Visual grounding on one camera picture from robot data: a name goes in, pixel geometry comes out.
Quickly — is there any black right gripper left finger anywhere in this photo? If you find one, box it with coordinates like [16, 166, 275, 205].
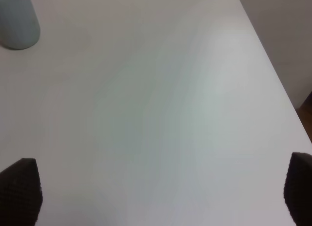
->
[0, 158, 43, 226]

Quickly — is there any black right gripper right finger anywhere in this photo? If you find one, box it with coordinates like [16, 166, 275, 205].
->
[283, 152, 312, 226]

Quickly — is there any teal green plastic cup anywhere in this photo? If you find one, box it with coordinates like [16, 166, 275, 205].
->
[0, 0, 40, 50]

